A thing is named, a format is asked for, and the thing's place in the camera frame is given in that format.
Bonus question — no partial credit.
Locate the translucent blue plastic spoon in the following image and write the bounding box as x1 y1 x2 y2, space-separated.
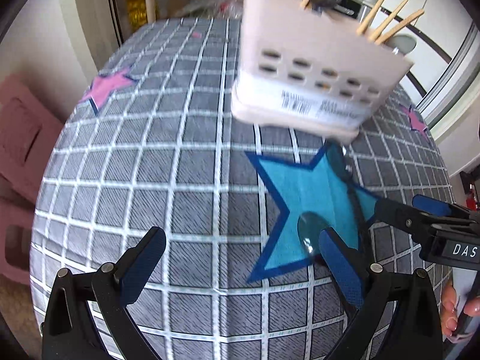
297 211 329 258

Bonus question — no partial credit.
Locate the person's right hand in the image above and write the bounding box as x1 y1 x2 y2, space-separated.
440 280 480 337

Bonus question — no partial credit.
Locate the white refrigerator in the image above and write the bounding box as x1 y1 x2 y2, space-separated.
359 0 475 100

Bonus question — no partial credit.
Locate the beige plastic utensil caddy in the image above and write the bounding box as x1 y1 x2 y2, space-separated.
231 0 413 144

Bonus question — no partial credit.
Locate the grey checked tablecloth with stars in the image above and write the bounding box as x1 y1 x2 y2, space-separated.
30 19 452 359

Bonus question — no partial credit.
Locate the pink plastic stool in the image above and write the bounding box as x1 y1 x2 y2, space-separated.
1 76 63 285

